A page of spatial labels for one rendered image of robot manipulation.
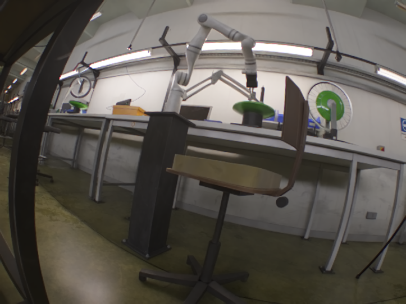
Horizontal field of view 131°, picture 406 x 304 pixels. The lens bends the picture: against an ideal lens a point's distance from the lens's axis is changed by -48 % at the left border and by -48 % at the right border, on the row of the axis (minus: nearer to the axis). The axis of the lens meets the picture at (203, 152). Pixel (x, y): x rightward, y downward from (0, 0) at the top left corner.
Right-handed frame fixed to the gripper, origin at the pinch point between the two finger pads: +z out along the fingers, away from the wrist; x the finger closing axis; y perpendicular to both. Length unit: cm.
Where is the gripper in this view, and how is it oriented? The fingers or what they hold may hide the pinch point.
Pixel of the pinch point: (251, 96)
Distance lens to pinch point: 119.3
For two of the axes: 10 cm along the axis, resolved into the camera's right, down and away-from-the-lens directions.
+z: 2.0, 6.9, 7.0
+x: -9.0, -1.5, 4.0
